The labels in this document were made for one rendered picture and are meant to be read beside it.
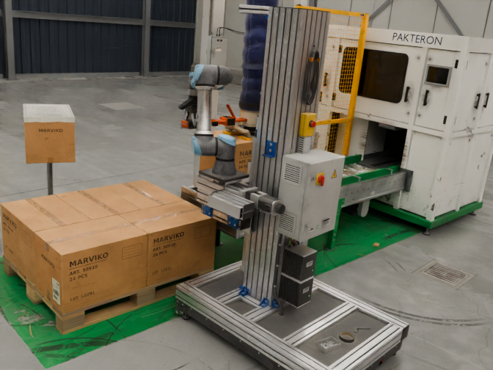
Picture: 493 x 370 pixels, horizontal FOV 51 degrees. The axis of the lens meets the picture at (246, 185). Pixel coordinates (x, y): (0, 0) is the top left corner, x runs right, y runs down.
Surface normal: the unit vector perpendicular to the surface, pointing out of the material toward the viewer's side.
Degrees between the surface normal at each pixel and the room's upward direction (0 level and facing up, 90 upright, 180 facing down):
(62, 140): 90
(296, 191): 90
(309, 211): 90
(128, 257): 90
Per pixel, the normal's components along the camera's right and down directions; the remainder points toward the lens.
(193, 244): 0.68, 0.28
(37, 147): 0.38, 0.32
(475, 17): -0.69, 0.17
